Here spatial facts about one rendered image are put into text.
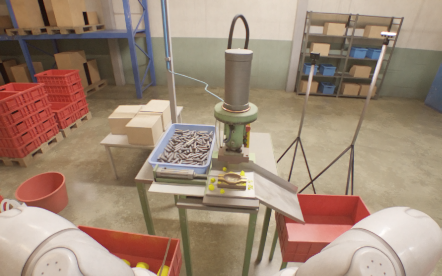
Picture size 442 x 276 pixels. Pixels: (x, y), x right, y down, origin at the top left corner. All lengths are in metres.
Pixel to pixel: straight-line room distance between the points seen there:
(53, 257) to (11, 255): 0.12
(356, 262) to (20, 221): 0.59
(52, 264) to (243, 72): 0.87
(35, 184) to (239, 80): 2.72
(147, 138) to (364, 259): 2.40
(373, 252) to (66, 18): 6.31
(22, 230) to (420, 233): 0.73
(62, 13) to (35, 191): 4.23
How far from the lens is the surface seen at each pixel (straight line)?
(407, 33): 7.50
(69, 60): 6.53
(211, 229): 2.40
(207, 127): 1.89
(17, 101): 3.95
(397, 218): 0.57
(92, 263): 0.44
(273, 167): 1.60
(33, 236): 0.53
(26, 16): 6.98
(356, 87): 6.77
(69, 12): 6.28
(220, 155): 1.19
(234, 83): 1.01
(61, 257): 0.43
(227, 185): 1.31
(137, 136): 2.64
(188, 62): 6.50
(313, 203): 1.84
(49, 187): 3.26
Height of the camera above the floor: 1.89
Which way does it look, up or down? 30 degrees down
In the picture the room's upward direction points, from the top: 1 degrees clockwise
